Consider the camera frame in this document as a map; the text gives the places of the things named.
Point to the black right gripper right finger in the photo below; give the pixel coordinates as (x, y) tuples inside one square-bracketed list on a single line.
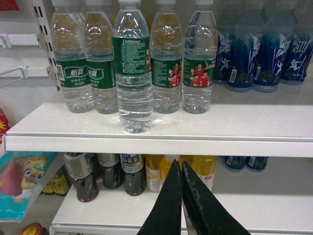
[(207, 215)]

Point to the oolong tea bottle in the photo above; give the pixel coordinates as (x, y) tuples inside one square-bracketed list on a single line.
[(133, 166)]

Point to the blue sports drink bottle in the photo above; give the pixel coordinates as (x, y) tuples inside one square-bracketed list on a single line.
[(248, 34)]

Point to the clear water bottle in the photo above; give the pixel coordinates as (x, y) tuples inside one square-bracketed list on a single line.
[(132, 71)]

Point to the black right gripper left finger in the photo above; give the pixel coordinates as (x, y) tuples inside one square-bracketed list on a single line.
[(165, 216)]

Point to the yellow vitamin drink bottle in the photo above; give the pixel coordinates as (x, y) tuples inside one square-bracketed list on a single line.
[(157, 167)]

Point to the teal noodle snack bag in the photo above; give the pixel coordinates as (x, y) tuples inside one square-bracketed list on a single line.
[(23, 175)]

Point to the dark tea bottle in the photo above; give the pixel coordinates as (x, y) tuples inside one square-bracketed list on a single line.
[(80, 169)]

